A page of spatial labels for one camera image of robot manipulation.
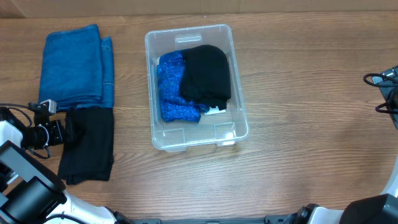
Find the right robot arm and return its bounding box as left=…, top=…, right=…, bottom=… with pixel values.
left=283, top=67, right=397, bottom=224

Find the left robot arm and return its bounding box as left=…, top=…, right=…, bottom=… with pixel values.
left=1, top=103, right=132, bottom=223

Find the clear plastic container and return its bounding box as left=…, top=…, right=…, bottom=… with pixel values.
left=145, top=24, right=249, bottom=152

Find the folded blue denim cloth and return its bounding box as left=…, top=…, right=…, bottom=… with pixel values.
left=39, top=24, right=114, bottom=111

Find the black cloth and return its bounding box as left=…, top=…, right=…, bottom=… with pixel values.
left=58, top=107, right=114, bottom=185
left=180, top=45, right=231, bottom=110

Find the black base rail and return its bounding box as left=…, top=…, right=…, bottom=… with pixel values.
left=131, top=213, right=297, bottom=224

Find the white paper label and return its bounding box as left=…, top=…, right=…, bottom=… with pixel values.
left=205, top=106, right=226, bottom=116

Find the blue sparkly cloth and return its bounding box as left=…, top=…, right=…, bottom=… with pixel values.
left=157, top=50, right=210, bottom=123

